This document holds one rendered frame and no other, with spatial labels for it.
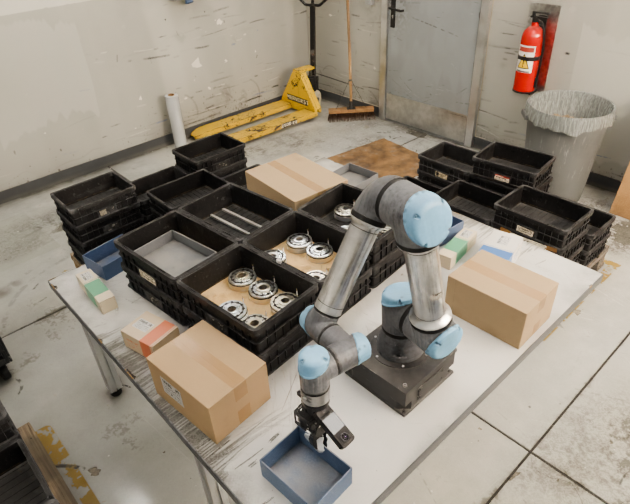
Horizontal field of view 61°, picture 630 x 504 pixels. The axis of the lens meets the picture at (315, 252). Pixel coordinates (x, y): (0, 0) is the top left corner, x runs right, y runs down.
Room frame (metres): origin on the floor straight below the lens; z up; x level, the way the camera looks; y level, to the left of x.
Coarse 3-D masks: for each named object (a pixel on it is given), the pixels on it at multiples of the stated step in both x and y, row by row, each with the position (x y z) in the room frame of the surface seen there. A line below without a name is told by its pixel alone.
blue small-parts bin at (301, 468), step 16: (304, 432) 0.94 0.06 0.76; (272, 448) 0.89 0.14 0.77; (288, 448) 0.93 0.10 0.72; (304, 448) 0.93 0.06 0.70; (272, 464) 0.88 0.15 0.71; (288, 464) 0.88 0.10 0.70; (304, 464) 0.88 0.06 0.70; (320, 464) 0.88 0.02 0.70; (336, 464) 0.86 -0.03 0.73; (272, 480) 0.83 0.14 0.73; (288, 480) 0.84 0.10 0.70; (304, 480) 0.83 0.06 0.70; (320, 480) 0.83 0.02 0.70; (336, 480) 0.83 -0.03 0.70; (288, 496) 0.78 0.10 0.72; (304, 496) 0.79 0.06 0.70; (320, 496) 0.79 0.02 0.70; (336, 496) 0.78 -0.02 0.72
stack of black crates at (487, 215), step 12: (444, 192) 2.79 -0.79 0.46; (456, 192) 2.87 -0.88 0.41; (468, 192) 2.84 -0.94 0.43; (480, 192) 2.78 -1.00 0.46; (492, 192) 2.72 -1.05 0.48; (456, 204) 2.78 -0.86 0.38; (468, 204) 2.78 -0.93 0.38; (480, 204) 2.77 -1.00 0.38; (492, 204) 2.71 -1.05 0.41; (468, 216) 2.51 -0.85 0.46; (480, 216) 2.47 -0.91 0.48; (492, 216) 2.62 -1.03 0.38
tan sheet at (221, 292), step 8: (224, 280) 1.57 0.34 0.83; (216, 288) 1.53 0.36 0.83; (224, 288) 1.52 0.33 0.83; (208, 296) 1.48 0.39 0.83; (216, 296) 1.48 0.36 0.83; (224, 296) 1.48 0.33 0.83; (232, 296) 1.48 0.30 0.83; (240, 296) 1.47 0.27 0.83; (248, 296) 1.47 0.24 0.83; (248, 304) 1.43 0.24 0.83; (256, 304) 1.43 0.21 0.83; (248, 312) 1.39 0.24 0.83; (256, 312) 1.38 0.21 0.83; (264, 312) 1.38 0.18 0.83
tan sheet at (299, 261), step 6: (276, 246) 1.78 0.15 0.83; (288, 252) 1.73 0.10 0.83; (288, 258) 1.69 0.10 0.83; (294, 258) 1.69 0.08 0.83; (300, 258) 1.68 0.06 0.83; (306, 258) 1.68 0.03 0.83; (294, 264) 1.65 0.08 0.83; (300, 264) 1.65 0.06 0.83; (306, 264) 1.64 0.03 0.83; (312, 264) 1.64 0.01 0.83; (318, 264) 1.64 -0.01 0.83; (324, 264) 1.64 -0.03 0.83; (330, 264) 1.64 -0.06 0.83; (306, 270) 1.61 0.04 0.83; (312, 270) 1.60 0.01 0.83; (318, 270) 1.60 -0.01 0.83; (324, 270) 1.60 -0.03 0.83
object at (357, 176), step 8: (344, 168) 2.63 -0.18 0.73; (352, 168) 2.64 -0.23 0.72; (360, 168) 2.60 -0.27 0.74; (344, 176) 2.59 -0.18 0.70; (352, 176) 2.59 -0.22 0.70; (360, 176) 2.58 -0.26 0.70; (368, 176) 2.56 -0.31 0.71; (376, 176) 2.51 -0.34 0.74; (352, 184) 2.50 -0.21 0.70; (360, 184) 2.42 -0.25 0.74; (368, 184) 2.46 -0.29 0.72
